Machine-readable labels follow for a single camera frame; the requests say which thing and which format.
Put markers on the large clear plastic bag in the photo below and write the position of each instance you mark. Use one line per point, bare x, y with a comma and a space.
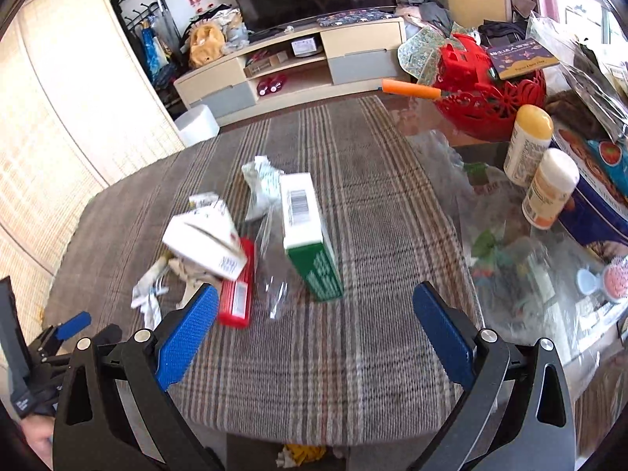
490, 206

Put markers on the white round stool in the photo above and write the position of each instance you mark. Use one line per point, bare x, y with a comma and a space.
198, 127

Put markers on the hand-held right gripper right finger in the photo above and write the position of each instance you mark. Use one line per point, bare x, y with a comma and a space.
444, 338

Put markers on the white lid bottle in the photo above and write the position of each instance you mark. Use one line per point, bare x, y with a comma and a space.
547, 191

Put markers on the red shoe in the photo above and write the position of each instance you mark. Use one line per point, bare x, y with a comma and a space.
279, 83
264, 88

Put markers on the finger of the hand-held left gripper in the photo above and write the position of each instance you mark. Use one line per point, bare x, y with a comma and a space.
73, 326

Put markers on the clear plastic wrapper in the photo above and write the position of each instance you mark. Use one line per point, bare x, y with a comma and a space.
274, 289

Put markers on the silver foil wrapper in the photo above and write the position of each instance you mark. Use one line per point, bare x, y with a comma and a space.
260, 181

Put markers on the dark patterned mat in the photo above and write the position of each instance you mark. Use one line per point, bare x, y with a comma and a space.
355, 18

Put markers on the light blue cap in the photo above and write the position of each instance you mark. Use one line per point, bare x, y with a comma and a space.
590, 282

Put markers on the bamboo folding screen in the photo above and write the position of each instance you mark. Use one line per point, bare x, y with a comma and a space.
73, 108

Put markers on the yellow plush toy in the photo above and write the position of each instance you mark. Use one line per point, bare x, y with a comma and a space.
206, 46

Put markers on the striped brown tablecloth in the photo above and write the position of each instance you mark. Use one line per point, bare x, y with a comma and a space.
343, 353

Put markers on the black clothes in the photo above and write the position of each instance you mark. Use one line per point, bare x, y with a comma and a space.
500, 32

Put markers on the blue bag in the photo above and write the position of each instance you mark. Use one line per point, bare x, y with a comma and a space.
153, 54

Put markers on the yellow lid bottle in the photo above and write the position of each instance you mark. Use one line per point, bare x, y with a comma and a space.
527, 147

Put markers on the white paper wrapper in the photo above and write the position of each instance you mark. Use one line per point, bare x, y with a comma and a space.
149, 294

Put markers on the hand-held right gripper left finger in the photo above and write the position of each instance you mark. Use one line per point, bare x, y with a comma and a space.
189, 338

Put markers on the person's left hand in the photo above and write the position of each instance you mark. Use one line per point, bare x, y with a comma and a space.
37, 436

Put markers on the white device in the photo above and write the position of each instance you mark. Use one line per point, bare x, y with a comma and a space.
304, 47

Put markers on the yellow white crumpled packet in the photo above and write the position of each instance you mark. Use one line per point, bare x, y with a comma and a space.
304, 454

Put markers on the blue cookie tin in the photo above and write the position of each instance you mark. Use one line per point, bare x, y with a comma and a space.
593, 201

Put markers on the black coat rack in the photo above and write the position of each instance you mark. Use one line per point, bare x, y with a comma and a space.
132, 10

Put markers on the brown cardboard box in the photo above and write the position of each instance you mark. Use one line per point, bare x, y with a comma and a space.
265, 64

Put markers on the grey clothes pile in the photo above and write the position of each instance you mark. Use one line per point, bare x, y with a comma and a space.
427, 10

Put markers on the pink hair brush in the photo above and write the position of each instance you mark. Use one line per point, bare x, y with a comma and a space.
617, 279

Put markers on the cream and grey television stand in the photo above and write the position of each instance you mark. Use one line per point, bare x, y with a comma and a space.
353, 39

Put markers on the white carton box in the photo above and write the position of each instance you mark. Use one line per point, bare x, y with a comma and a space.
196, 240

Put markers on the red plastic basket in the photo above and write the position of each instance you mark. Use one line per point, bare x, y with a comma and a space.
481, 108

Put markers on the clear plastic packets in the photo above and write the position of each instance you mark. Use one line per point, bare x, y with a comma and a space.
584, 59

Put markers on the red box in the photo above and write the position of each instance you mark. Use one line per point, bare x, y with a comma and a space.
235, 299

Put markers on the green and white box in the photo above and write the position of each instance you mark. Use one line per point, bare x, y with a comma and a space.
299, 216

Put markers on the green floral cloth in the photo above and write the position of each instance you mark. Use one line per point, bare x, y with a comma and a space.
422, 54

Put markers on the silver bags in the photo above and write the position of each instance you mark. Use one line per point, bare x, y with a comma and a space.
233, 29

